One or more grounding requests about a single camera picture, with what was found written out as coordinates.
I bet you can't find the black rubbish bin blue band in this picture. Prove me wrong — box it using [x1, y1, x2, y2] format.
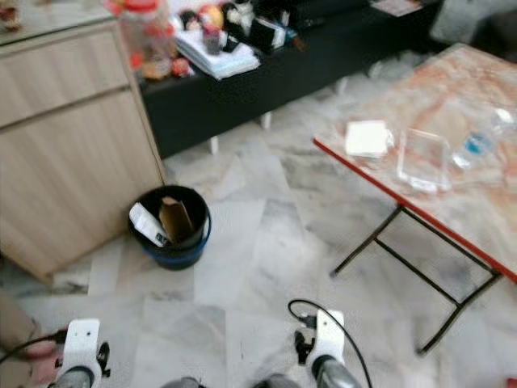
[128, 186, 212, 270]

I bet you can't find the person bare foot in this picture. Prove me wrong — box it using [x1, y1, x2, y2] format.
[28, 339, 67, 386]

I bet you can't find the white paper packet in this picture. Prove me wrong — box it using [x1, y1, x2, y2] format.
[129, 202, 170, 247]

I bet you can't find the clear plastic container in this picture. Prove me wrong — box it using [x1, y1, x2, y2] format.
[397, 128, 452, 193]

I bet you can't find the small white box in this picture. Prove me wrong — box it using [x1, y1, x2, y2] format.
[343, 120, 393, 158]

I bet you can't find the light wooden cabinet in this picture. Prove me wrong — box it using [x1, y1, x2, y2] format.
[0, 0, 166, 284]

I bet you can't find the clear water bottle blue label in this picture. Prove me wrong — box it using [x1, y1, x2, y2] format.
[452, 105, 517, 171]

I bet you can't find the long black low bench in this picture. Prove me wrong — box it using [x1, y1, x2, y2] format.
[139, 0, 494, 158]

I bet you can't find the orange marble folding table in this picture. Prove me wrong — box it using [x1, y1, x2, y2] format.
[313, 42, 517, 356]

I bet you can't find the stack of white books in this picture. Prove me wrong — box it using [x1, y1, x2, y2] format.
[174, 32, 261, 80]

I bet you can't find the black box white label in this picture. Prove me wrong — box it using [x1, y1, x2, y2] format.
[249, 16, 296, 53]

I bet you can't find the clear jar red lid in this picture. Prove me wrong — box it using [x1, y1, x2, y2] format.
[117, 0, 174, 80]

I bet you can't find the colourful doll figurine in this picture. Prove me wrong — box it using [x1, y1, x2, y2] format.
[195, 4, 227, 56]

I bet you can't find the black and white figurine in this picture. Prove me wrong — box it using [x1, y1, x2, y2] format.
[226, 0, 255, 37]

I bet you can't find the pink printed booklet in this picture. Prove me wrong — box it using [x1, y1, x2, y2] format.
[372, 0, 422, 17]

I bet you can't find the dark grey sofa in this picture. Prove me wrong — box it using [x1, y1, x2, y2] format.
[430, 0, 517, 61]

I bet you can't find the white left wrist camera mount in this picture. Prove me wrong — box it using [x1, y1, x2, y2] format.
[65, 319, 102, 373]

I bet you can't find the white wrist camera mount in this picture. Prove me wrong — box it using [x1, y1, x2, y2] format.
[65, 319, 102, 373]
[311, 310, 347, 365]

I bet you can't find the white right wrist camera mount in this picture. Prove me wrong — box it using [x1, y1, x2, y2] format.
[311, 310, 347, 365]

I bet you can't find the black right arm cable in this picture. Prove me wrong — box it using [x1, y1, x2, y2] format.
[288, 299, 372, 388]

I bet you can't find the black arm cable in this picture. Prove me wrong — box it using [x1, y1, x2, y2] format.
[0, 330, 67, 363]
[288, 299, 372, 388]

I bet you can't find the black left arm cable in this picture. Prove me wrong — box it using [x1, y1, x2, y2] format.
[0, 330, 67, 363]

